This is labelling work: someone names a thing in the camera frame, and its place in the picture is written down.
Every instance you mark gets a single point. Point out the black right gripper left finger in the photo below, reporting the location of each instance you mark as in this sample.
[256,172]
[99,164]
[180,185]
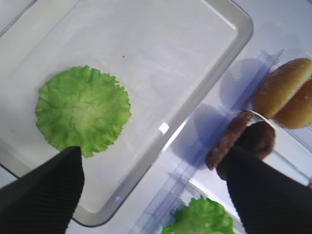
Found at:
[44,200]

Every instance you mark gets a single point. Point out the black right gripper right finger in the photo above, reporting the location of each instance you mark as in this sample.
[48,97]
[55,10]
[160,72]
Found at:
[267,201]

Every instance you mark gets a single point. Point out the green lettuce leaf front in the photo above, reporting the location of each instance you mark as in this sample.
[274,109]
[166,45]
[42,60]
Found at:
[83,107]

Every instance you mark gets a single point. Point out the green lettuce leaf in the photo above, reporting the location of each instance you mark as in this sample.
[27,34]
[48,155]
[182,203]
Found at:
[201,216]
[83,107]

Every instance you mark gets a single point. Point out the dark meat patty right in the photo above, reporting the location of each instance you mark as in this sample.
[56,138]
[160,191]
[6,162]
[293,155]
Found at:
[257,138]

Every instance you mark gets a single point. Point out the green lettuce leaf rear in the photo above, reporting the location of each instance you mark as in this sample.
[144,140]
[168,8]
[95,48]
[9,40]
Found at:
[201,216]

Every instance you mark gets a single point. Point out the meat patty left upright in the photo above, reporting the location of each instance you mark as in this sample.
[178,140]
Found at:
[233,132]

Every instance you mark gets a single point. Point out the clear acrylic right rack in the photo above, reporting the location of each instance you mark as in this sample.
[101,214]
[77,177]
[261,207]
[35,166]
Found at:
[291,155]

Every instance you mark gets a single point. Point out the golden bun right upright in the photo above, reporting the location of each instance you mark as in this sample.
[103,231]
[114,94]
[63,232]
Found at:
[297,113]

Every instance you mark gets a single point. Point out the golden bun upright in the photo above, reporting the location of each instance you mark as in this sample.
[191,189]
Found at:
[297,113]
[281,85]

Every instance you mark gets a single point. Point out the golden bun left upright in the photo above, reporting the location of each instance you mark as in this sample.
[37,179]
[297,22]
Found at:
[281,85]

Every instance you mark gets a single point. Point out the metal baking tray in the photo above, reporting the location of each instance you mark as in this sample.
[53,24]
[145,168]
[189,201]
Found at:
[151,73]

